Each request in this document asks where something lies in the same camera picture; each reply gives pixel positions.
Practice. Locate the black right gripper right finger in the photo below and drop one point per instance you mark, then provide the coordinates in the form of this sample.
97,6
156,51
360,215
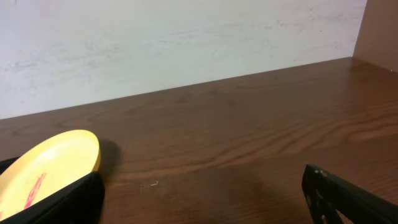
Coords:
329,196

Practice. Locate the yellow plate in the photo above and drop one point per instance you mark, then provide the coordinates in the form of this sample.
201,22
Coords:
56,161

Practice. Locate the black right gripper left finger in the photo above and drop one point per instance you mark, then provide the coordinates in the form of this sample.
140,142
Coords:
78,202

